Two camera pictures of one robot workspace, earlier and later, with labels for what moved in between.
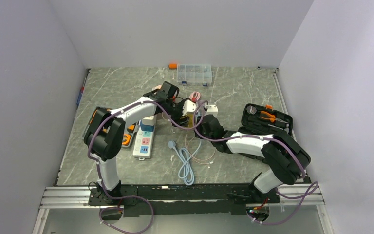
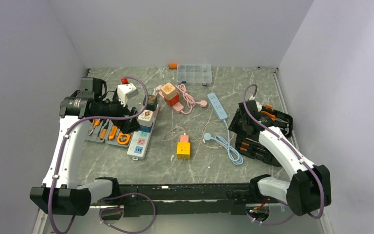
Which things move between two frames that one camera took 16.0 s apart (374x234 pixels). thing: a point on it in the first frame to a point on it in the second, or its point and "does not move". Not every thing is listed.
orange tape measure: [126, 139] does not move
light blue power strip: [197, 113] to [217, 105]
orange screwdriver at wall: [173, 66] does not move
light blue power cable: [186, 171] to [235, 157]
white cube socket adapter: [149, 120] does not move
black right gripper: [199, 126] to [233, 125]
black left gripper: [176, 119] to [129, 125]
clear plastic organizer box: [194, 73] does not move
